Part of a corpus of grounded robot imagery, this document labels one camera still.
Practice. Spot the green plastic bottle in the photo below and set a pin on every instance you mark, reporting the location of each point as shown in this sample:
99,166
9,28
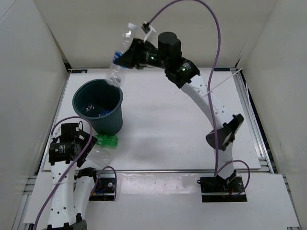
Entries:
107,141

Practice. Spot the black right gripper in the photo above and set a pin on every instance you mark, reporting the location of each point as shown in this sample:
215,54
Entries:
133,57

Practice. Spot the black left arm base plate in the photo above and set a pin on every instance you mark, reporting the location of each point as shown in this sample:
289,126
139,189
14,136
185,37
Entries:
105,189

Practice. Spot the white cable tie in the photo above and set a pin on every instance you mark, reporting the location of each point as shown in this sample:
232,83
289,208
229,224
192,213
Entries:
231,76

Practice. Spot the blue label bottle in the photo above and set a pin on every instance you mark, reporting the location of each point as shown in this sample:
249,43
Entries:
116,73
94,110

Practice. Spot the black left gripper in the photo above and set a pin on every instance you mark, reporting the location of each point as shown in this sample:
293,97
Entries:
87,138

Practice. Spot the clear plastic bottle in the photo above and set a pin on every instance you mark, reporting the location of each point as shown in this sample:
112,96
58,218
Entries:
100,156

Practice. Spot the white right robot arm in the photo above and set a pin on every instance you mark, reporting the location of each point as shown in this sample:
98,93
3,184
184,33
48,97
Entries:
187,77

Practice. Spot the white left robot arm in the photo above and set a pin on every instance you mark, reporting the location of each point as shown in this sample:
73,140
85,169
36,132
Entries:
70,190

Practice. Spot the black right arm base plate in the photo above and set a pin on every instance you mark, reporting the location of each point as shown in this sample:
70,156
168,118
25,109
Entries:
213,191

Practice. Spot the dark teal ribbed bin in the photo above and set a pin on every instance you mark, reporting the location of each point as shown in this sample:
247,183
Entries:
107,96

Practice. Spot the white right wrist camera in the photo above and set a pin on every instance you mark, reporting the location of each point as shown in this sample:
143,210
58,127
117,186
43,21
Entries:
148,30

